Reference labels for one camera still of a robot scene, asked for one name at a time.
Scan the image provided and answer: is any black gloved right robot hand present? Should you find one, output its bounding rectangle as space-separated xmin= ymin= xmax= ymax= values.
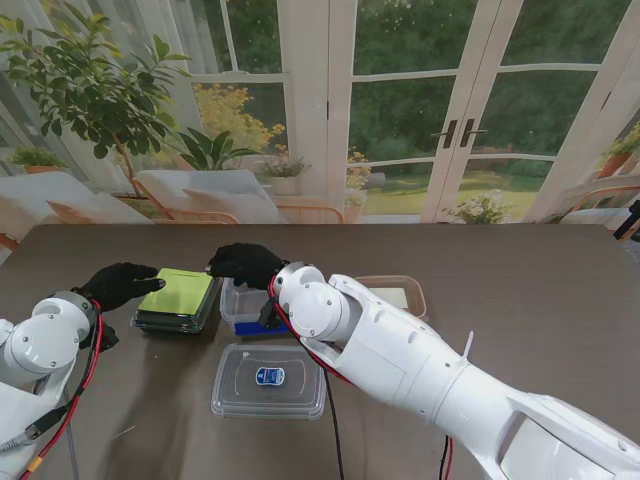
xmin=207 ymin=243 xmax=292 ymax=292

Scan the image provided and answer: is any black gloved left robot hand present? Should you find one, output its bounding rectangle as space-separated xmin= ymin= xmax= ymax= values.
xmin=74 ymin=263 xmax=167 ymax=314

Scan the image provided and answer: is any clear lid with green sheet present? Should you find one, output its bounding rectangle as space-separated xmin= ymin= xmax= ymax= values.
xmin=130 ymin=267 xmax=222 ymax=334

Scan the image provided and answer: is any black plastic food tray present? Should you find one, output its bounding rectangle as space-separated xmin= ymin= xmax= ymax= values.
xmin=132 ymin=312 xmax=217 ymax=335

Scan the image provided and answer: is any clear lid with white label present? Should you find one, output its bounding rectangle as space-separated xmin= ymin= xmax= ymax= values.
xmin=353 ymin=274 xmax=427 ymax=317

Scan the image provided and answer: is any brown kraft paper bowl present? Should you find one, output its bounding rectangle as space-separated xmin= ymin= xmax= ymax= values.
xmin=353 ymin=274 xmax=428 ymax=322

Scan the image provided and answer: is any clear container with blue clips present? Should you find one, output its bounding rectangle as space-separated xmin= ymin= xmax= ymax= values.
xmin=219 ymin=277 xmax=292 ymax=337

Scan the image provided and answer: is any clear lid with blue sticker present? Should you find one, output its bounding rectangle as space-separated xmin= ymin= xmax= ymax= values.
xmin=210 ymin=342 xmax=327 ymax=420

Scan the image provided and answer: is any black tripod stand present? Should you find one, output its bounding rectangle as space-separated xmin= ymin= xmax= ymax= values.
xmin=613 ymin=199 xmax=640 ymax=241

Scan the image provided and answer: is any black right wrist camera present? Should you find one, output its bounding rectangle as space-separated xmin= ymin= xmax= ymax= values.
xmin=258 ymin=298 xmax=290 ymax=331

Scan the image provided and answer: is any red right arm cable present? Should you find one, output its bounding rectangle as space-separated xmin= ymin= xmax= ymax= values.
xmin=267 ymin=277 xmax=454 ymax=480

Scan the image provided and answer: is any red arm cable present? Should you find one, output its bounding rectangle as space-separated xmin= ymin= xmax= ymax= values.
xmin=19 ymin=299 xmax=107 ymax=480
xmin=267 ymin=277 xmax=454 ymax=480

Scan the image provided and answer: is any red left arm cable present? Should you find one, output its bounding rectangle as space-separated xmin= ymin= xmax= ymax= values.
xmin=19 ymin=299 xmax=107 ymax=480

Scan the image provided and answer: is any grey cable with black plug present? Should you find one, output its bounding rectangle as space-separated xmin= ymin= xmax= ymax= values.
xmin=0 ymin=404 xmax=81 ymax=480

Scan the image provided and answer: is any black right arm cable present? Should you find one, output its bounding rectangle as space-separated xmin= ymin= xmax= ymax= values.
xmin=324 ymin=374 xmax=347 ymax=480

